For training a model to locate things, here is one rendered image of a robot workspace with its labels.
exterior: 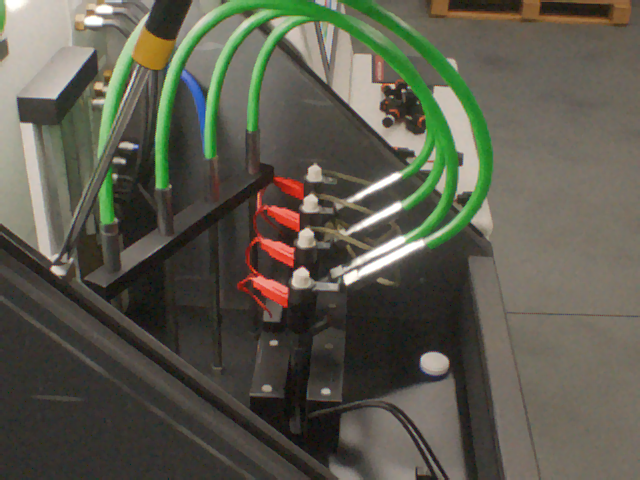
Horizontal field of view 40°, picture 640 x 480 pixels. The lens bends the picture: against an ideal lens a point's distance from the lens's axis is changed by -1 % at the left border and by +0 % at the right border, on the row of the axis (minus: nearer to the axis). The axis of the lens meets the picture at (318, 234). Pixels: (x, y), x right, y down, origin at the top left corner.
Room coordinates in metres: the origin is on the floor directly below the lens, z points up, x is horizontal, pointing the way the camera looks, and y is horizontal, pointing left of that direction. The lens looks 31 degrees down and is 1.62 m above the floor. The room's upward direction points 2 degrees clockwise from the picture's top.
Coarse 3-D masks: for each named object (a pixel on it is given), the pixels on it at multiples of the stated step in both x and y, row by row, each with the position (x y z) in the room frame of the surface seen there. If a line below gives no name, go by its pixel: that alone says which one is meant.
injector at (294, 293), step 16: (288, 288) 0.76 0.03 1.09; (304, 288) 0.75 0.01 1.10; (288, 304) 0.76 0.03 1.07; (304, 304) 0.75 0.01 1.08; (288, 320) 0.76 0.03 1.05; (304, 320) 0.75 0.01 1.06; (320, 320) 0.76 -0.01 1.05; (304, 336) 0.75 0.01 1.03; (304, 352) 0.75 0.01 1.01; (304, 368) 0.76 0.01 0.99; (304, 384) 0.76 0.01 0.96; (304, 400) 0.76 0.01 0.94; (304, 416) 0.76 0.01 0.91
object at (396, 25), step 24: (336, 0) 0.76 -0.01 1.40; (360, 0) 0.75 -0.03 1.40; (384, 24) 0.75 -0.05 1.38; (408, 24) 0.76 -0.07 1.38; (432, 48) 0.75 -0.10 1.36; (120, 72) 0.76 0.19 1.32; (456, 72) 0.75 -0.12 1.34; (120, 96) 0.76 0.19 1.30; (456, 96) 0.75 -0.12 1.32; (480, 120) 0.75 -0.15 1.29; (480, 144) 0.75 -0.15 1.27; (480, 168) 0.75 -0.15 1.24; (480, 192) 0.75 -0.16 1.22; (456, 216) 0.76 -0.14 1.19; (432, 240) 0.75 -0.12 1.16
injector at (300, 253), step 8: (296, 240) 0.84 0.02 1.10; (296, 248) 0.83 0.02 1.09; (304, 248) 0.83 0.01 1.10; (312, 248) 0.83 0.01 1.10; (296, 256) 0.83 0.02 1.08; (304, 256) 0.83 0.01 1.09; (312, 256) 0.83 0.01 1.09; (296, 264) 0.83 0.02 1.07; (304, 264) 0.83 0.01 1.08; (312, 264) 0.83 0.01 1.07; (312, 272) 0.83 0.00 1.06; (320, 280) 0.84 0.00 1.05; (328, 280) 0.83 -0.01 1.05
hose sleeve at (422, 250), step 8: (416, 240) 0.76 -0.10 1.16; (424, 240) 0.75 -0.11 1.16; (408, 248) 0.75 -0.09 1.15; (416, 248) 0.75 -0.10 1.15; (424, 248) 0.75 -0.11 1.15; (384, 256) 0.76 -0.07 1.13; (392, 256) 0.75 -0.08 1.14; (400, 256) 0.75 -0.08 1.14; (408, 256) 0.75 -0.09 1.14; (416, 256) 0.75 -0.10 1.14; (368, 264) 0.76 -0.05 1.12; (376, 264) 0.75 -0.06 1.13; (384, 264) 0.75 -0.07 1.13; (392, 264) 0.75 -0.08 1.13; (400, 264) 0.75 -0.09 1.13; (360, 272) 0.76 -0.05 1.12; (368, 272) 0.75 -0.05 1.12; (376, 272) 0.75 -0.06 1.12; (384, 272) 0.75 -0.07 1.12; (360, 280) 0.75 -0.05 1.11; (368, 280) 0.75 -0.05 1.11
